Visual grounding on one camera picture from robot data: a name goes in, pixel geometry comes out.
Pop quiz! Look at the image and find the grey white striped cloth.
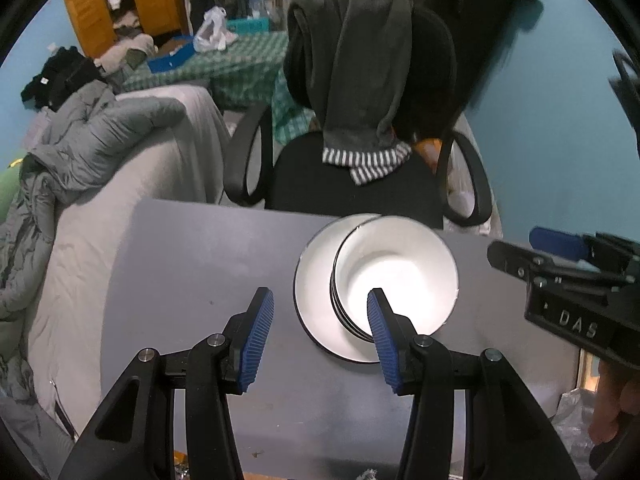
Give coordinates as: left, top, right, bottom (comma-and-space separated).
321, 141, 413, 186

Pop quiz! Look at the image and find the dark grey hoodie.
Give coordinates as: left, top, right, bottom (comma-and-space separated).
286, 0, 413, 153

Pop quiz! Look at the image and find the white plate black rim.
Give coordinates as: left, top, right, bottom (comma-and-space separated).
294, 213, 401, 364

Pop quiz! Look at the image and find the white plastic bag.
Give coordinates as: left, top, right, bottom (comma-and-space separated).
446, 157, 478, 223
193, 7, 238, 53

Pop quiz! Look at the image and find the person's right hand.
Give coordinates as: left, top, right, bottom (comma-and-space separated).
589, 360, 635, 446

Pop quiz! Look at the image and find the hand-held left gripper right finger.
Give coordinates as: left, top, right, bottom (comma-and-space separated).
365, 288, 584, 480

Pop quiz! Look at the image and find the green pillow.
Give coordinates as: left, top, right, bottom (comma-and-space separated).
0, 160, 26, 221

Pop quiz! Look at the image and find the black office chair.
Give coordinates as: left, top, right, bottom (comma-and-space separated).
223, 5, 493, 231

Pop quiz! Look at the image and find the black clothes pile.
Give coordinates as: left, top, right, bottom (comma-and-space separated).
20, 46, 101, 111

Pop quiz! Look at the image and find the grey bed sheet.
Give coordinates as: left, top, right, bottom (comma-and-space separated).
25, 85, 233, 436

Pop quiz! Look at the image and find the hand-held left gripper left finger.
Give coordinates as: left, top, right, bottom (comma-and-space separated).
57, 287, 275, 480

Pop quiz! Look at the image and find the orange bag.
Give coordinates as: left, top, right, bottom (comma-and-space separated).
414, 136, 443, 168

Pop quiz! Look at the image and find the grey puffer jacket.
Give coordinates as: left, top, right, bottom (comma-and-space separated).
0, 80, 186, 401

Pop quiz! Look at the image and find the blue box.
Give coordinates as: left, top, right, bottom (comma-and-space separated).
147, 35, 197, 75

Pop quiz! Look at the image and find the clear plastic sheet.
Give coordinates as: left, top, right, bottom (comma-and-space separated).
550, 387, 601, 480

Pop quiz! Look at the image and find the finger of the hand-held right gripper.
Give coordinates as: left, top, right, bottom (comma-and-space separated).
487, 239, 621, 291
529, 226, 640, 281

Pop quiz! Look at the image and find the wooden wardrobe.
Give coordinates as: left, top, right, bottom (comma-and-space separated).
61, 0, 193, 58

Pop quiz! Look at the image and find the teal basket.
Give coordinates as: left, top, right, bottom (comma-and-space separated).
226, 17, 271, 35

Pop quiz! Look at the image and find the black hanging jacket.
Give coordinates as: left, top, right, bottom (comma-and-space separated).
362, 0, 540, 111

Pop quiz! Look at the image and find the wooden frame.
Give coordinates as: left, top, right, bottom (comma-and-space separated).
579, 350, 601, 392

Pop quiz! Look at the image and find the beige clothes pile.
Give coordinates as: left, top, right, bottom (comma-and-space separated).
95, 22, 158, 76

